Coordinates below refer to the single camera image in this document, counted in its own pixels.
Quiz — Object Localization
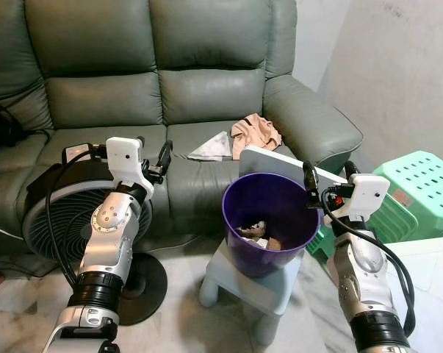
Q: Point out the purple plastic rubbish bin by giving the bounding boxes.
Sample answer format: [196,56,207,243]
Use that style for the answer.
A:
[222,172,323,279]

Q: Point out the brown crumpled trash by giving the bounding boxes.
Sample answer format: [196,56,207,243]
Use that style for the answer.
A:
[235,218,285,252]

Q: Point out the white flat board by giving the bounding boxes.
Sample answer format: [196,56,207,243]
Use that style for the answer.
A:
[238,145,348,195]

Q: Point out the green slatted plastic stool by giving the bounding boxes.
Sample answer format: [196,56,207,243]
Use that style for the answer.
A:
[307,193,421,260]

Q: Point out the grey-green leather sofa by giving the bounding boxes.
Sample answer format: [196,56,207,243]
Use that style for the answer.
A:
[0,0,364,258]

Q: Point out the pink crumpled cloth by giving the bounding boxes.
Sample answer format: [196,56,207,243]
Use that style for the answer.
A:
[229,115,284,161]

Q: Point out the green perforated plastic stool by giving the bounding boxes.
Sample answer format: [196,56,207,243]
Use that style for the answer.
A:
[371,150,443,240]

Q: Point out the black floor fan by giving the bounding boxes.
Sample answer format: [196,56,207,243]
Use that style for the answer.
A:
[21,158,169,327]

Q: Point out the pale blue plastic stool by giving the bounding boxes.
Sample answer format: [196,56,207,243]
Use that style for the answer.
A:
[198,238,307,347]

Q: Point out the black bag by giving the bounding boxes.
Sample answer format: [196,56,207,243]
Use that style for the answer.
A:
[0,104,28,178]

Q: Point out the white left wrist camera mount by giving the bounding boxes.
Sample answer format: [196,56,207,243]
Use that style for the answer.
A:
[106,137,155,199]

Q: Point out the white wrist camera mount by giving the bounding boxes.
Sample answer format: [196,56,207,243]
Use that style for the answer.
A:
[349,174,390,224]
[106,137,155,199]

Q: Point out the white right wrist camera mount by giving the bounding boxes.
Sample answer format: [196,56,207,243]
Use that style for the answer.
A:
[349,174,390,224]

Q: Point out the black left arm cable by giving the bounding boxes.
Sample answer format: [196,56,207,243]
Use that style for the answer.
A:
[44,142,110,289]

